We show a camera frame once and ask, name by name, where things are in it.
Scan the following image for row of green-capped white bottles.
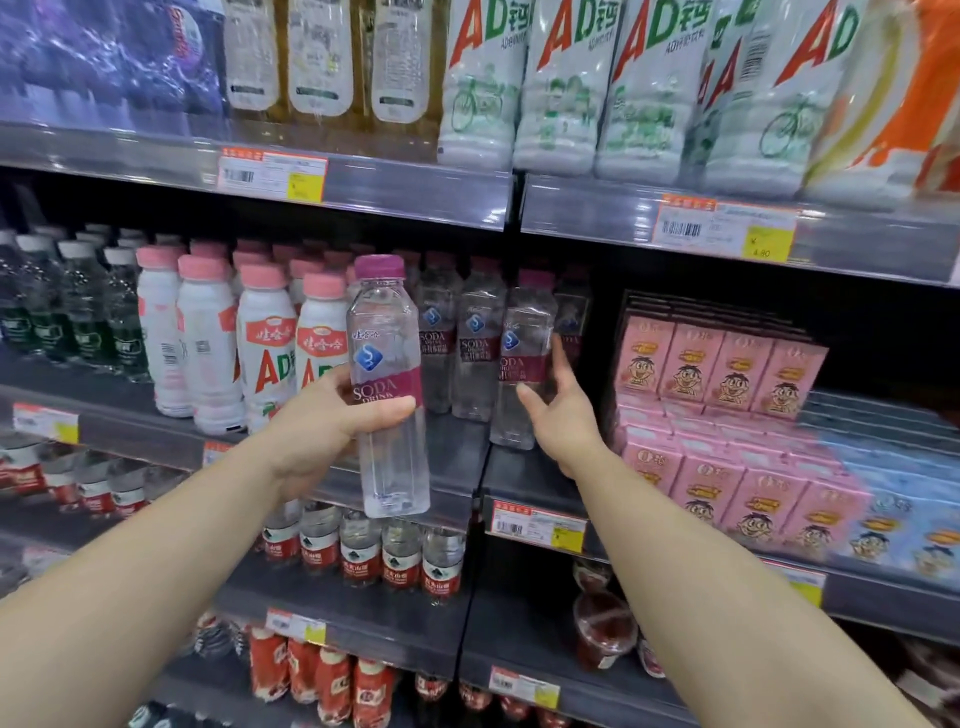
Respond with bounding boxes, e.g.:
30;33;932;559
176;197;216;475
437;0;868;202

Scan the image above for row of pink-capped white bottles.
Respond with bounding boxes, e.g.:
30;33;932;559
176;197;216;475
134;238;361;438

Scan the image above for row of small red bottles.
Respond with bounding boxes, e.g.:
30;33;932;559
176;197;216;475
248;624;399;728

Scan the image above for person's right hand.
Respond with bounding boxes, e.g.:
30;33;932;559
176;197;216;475
515;333;609;481

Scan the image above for row of blue tinted bottles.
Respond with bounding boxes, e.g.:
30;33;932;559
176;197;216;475
0;0;230;121

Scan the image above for person's left hand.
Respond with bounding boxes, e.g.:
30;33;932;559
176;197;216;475
262;365;418;504

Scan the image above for row of red label bottles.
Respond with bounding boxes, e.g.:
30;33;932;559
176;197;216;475
0;431;468;606

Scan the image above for stack of blue milk cartons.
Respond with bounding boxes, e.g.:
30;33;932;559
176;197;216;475
798;388;960;594

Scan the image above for row of green label bottles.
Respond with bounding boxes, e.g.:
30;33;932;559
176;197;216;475
0;222;155;385

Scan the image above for row of dark white-capped bottles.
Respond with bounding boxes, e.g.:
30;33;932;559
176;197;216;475
125;699;226;728

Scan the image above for person's right forearm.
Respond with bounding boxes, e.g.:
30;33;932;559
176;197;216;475
573;446;931;728

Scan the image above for person's left forearm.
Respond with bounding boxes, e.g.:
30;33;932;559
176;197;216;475
0;449;301;728

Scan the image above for row of clear plastic bottles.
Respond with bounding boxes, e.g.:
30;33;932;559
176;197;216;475
187;609;253;663

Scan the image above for group of red fruit cups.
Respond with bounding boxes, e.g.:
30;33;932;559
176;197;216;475
572;558;670;682

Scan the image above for stack of pink milk cartons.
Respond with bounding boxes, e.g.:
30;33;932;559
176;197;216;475
611;290;879;560

